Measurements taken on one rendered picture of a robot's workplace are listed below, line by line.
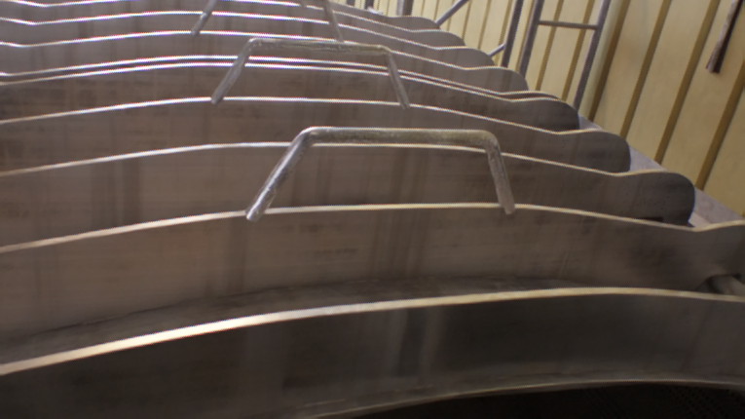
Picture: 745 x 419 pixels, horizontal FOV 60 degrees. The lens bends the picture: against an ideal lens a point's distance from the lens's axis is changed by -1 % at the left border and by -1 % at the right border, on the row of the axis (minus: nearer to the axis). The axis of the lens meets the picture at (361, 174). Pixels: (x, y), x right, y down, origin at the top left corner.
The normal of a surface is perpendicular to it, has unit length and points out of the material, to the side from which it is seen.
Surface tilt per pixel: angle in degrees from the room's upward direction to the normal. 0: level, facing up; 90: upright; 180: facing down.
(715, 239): 90
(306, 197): 90
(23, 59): 90
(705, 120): 90
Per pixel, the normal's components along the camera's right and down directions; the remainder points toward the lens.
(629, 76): -0.94, 0.00
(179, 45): 0.30, 0.44
